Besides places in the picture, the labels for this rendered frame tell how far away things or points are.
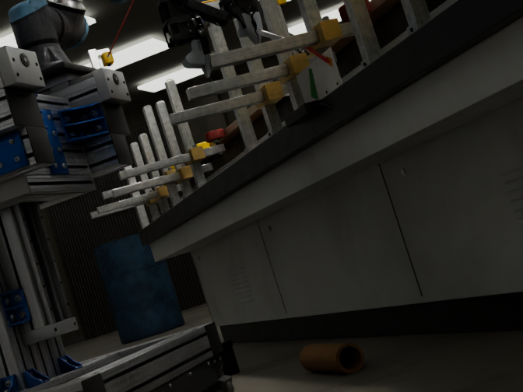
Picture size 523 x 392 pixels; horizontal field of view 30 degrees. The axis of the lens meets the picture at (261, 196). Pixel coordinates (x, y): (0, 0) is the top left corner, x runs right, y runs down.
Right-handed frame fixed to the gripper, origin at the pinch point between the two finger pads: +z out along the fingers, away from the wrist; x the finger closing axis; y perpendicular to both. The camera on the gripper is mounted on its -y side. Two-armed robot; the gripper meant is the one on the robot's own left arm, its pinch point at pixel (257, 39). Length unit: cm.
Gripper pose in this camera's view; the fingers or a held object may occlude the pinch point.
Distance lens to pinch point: 268.9
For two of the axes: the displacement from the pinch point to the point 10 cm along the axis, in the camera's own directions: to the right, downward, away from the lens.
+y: -5.8, 2.4, 7.8
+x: -7.6, 2.0, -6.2
